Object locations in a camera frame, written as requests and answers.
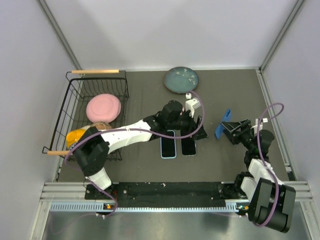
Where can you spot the black phone dark screen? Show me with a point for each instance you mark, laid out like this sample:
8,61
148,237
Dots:
168,147

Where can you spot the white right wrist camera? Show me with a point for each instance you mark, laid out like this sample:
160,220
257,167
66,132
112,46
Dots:
259,123

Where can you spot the teal ceramic floral plate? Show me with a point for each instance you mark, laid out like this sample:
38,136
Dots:
181,80

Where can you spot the light blue phone case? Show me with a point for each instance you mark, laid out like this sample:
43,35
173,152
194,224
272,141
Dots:
168,146

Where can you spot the black wire basket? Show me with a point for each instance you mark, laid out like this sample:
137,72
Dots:
92,97

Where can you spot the yellow cup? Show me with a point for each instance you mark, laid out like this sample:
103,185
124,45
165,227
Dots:
73,137

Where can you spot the teal phone dark screen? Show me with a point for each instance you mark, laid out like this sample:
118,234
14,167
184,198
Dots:
188,147

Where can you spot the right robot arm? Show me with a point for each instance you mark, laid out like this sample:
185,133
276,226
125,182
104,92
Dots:
271,202

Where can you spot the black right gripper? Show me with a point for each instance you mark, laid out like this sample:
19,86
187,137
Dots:
232,127

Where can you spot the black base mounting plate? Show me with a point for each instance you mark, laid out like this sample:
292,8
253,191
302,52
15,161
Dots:
215,190

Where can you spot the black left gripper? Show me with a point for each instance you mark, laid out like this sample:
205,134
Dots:
192,124

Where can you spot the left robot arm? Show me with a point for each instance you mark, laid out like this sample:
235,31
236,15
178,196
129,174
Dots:
94,146

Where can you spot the brown ceramic bowl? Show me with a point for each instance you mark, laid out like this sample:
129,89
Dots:
102,126

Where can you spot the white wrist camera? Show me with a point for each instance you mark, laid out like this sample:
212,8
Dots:
259,123
191,104

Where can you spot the pink round plate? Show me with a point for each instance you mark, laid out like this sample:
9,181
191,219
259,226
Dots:
103,108

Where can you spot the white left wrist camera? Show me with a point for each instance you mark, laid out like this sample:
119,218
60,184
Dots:
191,104

